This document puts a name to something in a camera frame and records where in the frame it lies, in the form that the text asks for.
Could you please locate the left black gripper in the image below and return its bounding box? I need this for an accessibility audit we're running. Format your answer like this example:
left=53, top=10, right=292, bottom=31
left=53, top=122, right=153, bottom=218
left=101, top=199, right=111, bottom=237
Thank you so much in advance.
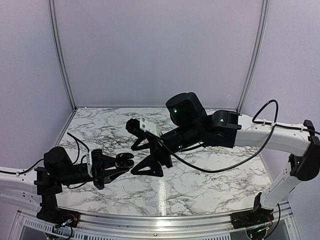
left=58, top=154, right=129, bottom=191

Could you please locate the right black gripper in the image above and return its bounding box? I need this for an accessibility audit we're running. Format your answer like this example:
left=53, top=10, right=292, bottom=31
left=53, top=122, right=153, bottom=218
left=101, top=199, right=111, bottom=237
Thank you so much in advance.
left=130, top=121, right=203, bottom=178

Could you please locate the black earbud charging case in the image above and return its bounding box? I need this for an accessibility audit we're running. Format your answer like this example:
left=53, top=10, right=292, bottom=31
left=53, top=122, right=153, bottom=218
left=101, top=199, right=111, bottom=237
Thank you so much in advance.
left=115, top=152, right=135, bottom=169

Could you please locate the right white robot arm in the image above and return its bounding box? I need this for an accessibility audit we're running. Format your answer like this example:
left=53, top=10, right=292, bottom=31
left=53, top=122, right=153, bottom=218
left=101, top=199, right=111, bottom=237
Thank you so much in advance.
left=126, top=92, right=320, bottom=224

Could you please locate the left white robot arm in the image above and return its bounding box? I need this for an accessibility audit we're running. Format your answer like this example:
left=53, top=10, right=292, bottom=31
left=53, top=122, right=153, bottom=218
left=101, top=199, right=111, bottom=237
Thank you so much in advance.
left=0, top=146, right=134, bottom=227

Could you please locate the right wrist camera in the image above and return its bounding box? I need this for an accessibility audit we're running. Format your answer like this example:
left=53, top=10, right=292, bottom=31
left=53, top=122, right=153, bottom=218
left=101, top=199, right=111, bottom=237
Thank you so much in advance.
left=125, top=118, right=162, bottom=137

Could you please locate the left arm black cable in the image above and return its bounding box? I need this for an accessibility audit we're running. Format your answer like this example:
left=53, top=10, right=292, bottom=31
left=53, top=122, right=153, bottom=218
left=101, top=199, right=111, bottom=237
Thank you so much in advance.
left=12, top=132, right=91, bottom=190

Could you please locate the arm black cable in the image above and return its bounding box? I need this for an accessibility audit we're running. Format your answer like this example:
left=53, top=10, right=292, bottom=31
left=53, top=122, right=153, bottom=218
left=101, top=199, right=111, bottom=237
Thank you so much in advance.
left=149, top=99, right=320, bottom=173
left=12, top=132, right=91, bottom=190

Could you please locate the aluminium front rail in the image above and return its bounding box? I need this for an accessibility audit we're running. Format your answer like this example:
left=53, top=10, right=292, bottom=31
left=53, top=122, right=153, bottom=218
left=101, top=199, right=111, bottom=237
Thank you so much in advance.
left=8, top=202, right=301, bottom=240

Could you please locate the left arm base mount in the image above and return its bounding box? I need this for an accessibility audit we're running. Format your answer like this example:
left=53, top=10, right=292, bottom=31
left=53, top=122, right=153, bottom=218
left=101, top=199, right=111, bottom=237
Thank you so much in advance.
left=36, top=195, right=80, bottom=228

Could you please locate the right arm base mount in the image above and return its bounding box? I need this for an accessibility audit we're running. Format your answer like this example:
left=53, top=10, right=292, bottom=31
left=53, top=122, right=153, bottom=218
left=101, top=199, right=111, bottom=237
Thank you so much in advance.
left=230, top=192, right=274, bottom=229

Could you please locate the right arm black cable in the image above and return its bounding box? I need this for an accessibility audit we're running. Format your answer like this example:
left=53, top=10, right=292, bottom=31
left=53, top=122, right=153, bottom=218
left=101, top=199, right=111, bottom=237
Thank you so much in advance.
left=149, top=99, right=320, bottom=173

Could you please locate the right aluminium corner post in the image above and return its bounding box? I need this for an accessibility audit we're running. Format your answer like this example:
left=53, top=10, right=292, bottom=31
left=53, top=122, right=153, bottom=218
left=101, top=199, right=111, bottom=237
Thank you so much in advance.
left=236, top=0, right=269, bottom=113

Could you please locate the aluminium corner post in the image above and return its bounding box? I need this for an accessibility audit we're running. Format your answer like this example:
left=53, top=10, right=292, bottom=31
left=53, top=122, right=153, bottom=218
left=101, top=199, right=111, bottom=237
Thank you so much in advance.
left=236, top=0, right=269, bottom=113
left=47, top=0, right=77, bottom=112

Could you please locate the left aluminium corner post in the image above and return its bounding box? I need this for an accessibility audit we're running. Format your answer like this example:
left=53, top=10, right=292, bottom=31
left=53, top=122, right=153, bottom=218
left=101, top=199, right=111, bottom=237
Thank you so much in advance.
left=47, top=0, right=77, bottom=112

